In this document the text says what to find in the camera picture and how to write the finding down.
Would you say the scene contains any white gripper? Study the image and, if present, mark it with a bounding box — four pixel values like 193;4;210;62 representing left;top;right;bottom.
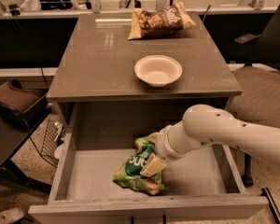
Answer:
140;125;184;177

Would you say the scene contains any black cable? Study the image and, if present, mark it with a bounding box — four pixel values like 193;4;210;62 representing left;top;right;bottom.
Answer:
8;4;50;91

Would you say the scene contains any dark side table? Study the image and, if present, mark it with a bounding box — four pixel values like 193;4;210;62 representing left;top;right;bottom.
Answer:
0;107;51;194

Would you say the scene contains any brown salt chip bag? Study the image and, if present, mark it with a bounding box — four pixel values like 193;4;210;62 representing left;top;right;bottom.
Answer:
128;2;195;40

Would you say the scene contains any green rice chip bag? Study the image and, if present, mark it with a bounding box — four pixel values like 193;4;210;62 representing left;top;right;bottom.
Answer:
113;137;164;196

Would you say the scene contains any white paper bowl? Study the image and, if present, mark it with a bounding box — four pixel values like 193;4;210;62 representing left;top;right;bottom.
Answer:
134;55;183;87

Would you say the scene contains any open grey top drawer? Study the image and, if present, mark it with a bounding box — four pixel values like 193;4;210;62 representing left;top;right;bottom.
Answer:
28;98;270;224

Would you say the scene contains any wire mesh basket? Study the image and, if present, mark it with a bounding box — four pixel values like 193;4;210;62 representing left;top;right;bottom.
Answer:
40;116;63;167

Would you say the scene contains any grey cabinet with counter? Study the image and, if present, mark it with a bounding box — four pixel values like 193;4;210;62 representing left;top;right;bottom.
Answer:
48;13;242;150

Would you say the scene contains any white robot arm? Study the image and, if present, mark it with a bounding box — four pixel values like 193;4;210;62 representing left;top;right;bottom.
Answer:
141;105;280;177

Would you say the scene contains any brown office chair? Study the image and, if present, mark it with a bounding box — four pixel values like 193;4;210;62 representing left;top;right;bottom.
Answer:
229;5;280;186

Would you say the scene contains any white shoe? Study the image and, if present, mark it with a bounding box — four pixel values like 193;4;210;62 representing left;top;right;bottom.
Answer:
0;207;24;224

